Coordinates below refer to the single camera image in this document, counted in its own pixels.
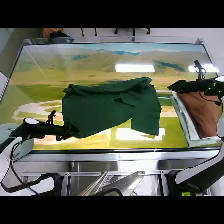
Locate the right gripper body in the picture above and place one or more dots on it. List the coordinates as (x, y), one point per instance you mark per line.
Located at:
(180, 86)

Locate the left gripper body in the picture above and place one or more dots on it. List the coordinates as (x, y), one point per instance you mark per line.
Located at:
(65, 132)

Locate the dark green T-shirt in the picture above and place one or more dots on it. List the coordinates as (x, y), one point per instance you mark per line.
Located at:
(106, 106)

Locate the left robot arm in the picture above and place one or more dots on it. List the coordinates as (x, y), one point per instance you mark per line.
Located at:
(36, 128)

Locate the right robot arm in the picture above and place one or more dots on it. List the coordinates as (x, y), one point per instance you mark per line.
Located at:
(200, 175)

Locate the brown garment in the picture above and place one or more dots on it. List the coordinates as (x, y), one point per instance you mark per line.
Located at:
(201, 115)

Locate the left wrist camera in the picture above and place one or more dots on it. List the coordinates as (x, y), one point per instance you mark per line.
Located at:
(51, 117)

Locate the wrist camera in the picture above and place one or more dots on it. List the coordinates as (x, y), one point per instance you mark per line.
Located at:
(51, 117)
(197, 64)

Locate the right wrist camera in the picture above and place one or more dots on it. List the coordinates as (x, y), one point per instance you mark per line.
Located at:
(197, 64)

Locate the silver frame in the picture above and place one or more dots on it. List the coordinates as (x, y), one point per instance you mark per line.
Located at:
(100, 165)

